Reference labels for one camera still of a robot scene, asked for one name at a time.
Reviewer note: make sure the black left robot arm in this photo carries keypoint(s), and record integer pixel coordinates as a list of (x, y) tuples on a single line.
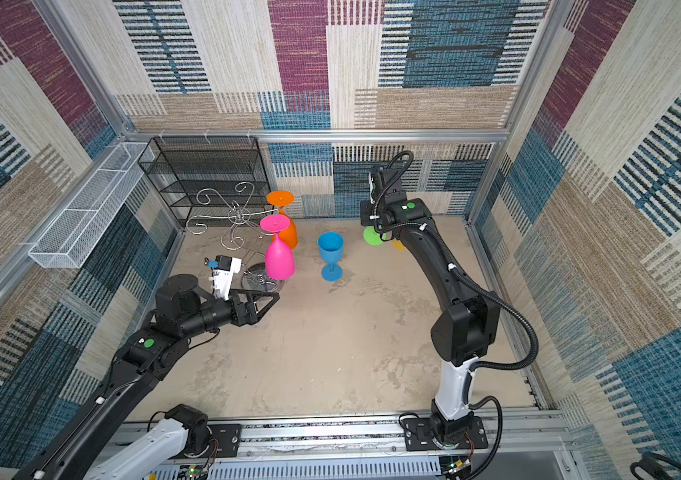
[(183, 311)]

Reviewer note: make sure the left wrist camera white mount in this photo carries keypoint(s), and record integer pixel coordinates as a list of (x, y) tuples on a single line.
[(222, 271)]

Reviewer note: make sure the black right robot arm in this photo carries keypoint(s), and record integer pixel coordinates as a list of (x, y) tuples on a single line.
[(469, 320)]

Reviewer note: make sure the green plastic wine glass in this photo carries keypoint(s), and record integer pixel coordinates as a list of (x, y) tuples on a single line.
[(372, 237)]

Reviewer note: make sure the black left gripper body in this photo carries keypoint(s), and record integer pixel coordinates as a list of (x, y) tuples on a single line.
[(239, 318)]

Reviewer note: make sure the pink plastic wine glass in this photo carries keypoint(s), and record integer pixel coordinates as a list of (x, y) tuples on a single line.
[(279, 259)]

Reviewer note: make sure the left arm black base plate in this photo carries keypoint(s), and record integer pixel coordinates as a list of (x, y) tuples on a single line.
[(220, 440)]

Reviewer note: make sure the aluminium front rail frame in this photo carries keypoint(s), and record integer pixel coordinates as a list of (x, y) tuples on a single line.
[(524, 444)]

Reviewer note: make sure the chrome wire wine glass rack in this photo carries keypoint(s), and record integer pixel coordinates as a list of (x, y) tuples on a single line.
[(244, 237)]

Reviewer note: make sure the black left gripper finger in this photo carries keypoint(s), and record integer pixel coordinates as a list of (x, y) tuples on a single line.
[(262, 303), (254, 294)]

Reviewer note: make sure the blue plastic wine glass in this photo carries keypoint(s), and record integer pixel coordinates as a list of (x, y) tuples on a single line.
[(331, 247)]

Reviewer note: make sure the yellow plastic wine glass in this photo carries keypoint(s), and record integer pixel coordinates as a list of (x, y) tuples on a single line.
[(398, 244)]

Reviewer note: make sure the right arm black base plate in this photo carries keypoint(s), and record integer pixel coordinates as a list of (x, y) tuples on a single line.
[(425, 434)]

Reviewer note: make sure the black wire shelf rack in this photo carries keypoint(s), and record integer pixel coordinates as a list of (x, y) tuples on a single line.
[(207, 177)]

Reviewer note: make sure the white wire mesh basket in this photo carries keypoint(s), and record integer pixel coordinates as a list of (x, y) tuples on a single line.
[(73, 235)]

